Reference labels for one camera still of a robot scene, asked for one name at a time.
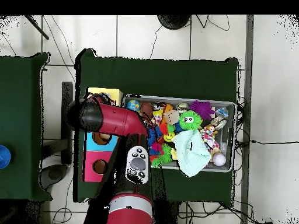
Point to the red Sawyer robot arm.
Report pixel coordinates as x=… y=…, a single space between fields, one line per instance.
x=116 y=120

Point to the wooden box with three holes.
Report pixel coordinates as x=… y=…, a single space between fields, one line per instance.
x=92 y=168

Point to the shallow clear mesh bin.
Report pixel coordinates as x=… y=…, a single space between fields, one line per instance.
x=225 y=140

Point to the blue spiky rubber ball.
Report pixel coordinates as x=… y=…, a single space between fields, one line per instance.
x=152 y=135

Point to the small brown football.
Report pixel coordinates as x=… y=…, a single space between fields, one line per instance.
x=146 y=110

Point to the plain wooden block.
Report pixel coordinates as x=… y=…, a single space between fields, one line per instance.
x=171 y=116

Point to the small globe ball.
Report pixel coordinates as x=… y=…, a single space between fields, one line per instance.
x=133 y=105

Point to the green spiky toy with eyes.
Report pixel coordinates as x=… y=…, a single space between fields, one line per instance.
x=190 y=121

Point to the mint green knitted cloth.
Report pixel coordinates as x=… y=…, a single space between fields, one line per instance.
x=191 y=151

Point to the purple spiky rubber toy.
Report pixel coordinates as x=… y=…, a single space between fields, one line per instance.
x=202 y=109

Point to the doll in spotted dress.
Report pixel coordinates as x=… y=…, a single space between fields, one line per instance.
x=210 y=137

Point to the white baseball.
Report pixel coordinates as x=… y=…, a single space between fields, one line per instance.
x=219 y=159

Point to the black upright panel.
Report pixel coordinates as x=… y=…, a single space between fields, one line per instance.
x=65 y=93

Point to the round black stand base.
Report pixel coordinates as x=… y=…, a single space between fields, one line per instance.
x=174 y=22

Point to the grey round floor base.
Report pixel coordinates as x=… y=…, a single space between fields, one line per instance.
x=55 y=175

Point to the black rod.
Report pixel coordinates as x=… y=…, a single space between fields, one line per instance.
x=37 y=26

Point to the blue round object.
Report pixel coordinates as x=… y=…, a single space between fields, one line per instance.
x=4 y=156

